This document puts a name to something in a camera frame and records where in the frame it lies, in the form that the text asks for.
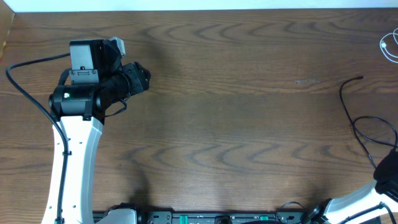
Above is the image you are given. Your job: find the white charging cable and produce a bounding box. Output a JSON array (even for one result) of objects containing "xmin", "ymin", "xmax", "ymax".
[{"xmin": 379, "ymin": 27, "xmax": 398, "ymax": 65}]

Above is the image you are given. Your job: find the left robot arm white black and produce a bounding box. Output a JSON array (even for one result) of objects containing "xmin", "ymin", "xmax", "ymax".
[{"xmin": 42, "ymin": 37, "xmax": 150, "ymax": 223}]

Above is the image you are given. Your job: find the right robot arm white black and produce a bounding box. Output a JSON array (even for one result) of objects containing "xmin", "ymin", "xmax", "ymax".
[{"xmin": 303, "ymin": 151, "xmax": 397, "ymax": 223}]

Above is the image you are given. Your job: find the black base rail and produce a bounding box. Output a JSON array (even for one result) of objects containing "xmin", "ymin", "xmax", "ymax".
[{"xmin": 93, "ymin": 210, "xmax": 315, "ymax": 224}]

